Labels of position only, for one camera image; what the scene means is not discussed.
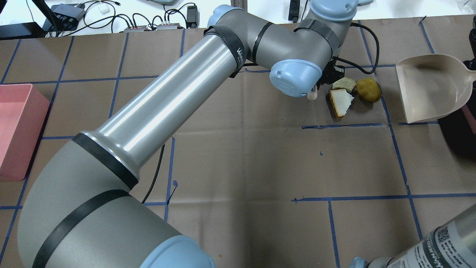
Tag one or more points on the yellow potato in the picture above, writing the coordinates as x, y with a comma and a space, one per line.
369, 90

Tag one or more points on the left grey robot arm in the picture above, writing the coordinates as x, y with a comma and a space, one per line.
79, 212

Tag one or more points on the pink plastic bin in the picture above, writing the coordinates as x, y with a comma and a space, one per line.
22, 113

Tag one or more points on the black power adapter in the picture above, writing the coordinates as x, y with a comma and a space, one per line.
192, 17

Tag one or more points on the white bread slice piece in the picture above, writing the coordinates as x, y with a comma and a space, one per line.
341, 101

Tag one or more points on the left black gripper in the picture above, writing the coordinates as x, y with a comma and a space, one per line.
327, 78

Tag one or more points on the green-speckled bread piece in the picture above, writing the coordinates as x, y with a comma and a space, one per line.
346, 83

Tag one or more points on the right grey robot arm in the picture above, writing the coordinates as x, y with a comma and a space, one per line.
452, 245

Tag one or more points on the grey usb hub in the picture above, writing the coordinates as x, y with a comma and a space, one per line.
69, 15

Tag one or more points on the beige plastic dustpan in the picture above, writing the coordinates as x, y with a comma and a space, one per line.
433, 86

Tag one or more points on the beige hand brush black bristles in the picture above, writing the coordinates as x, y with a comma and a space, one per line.
312, 95

